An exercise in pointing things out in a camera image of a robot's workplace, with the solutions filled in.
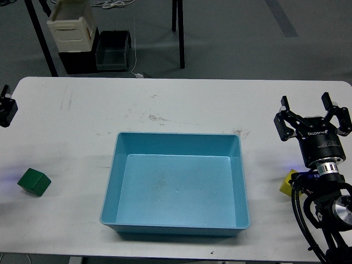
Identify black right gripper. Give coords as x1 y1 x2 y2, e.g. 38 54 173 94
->
273 92 351 168

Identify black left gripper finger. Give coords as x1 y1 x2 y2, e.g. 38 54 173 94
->
1 85 18 127

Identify dark grey plastic bin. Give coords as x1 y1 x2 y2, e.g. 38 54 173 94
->
95 30 131 72

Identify yellow wooden block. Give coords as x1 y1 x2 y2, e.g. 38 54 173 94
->
279 169 298 197

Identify blue plastic box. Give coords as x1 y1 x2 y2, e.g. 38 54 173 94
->
100 132 250 237

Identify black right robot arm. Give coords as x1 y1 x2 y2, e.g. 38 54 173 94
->
274 92 351 263

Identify black left table leg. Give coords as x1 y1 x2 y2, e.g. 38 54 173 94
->
24 0 58 77

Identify black right table legs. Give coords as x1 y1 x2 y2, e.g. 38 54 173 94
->
172 0 185 69

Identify white coiled rope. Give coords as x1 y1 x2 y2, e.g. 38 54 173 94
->
90 0 135 9

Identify green wooden block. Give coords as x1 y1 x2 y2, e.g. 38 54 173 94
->
17 168 52 197

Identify cream plastic crate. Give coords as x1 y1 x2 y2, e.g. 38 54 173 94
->
47 1 97 52

